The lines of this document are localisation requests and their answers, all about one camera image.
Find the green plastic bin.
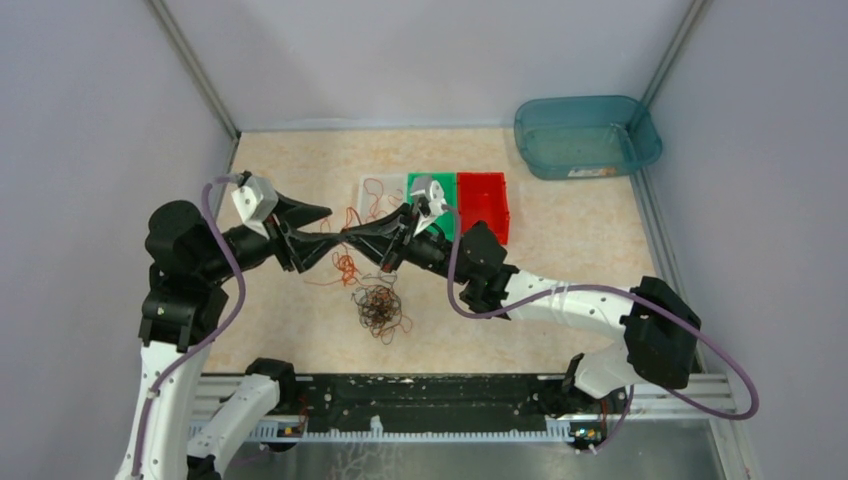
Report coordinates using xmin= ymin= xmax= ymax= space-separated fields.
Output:
xmin=407 ymin=172 xmax=458 ymax=240

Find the teal translucent tub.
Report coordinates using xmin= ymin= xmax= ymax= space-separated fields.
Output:
xmin=513 ymin=95 xmax=663 ymax=181

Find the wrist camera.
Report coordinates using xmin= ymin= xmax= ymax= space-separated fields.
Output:
xmin=408 ymin=175 xmax=446 ymax=218
xmin=230 ymin=171 xmax=278 ymax=239

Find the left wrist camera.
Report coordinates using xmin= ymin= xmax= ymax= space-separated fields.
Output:
xmin=230 ymin=171 xmax=278 ymax=239

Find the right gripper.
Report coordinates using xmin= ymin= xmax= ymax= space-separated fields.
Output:
xmin=342 ymin=201 xmax=473 ymax=285

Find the white plastic bin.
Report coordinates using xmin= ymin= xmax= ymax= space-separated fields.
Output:
xmin=349 ymin=173 xmax=407 ymax=227

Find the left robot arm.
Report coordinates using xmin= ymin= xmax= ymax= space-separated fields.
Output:
xmin=117 ymin=193 xmax=336 ymax=479

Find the red plastic bin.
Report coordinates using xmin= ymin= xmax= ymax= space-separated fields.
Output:
xmin=457 ymin=172 xmax=511 ymax=246

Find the orange black cable bundle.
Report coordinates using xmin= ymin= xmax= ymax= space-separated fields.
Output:
xmin=351 ymin=271 xmax=413 ymax=346

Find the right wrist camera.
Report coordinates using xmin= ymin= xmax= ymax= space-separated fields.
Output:
xmin=408 ymin=175 xmax=446 ymax=218

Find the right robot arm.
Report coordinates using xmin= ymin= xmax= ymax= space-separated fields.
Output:
xmin=342 ymin=204 xmax=701 ymax=412

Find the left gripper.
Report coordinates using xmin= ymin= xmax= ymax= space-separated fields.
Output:
xmin=199 ymin=189 xmax=347 ymax=281

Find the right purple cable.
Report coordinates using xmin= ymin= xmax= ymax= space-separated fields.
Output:
xmin=440 ymin=203 xmax=761 ymax=454

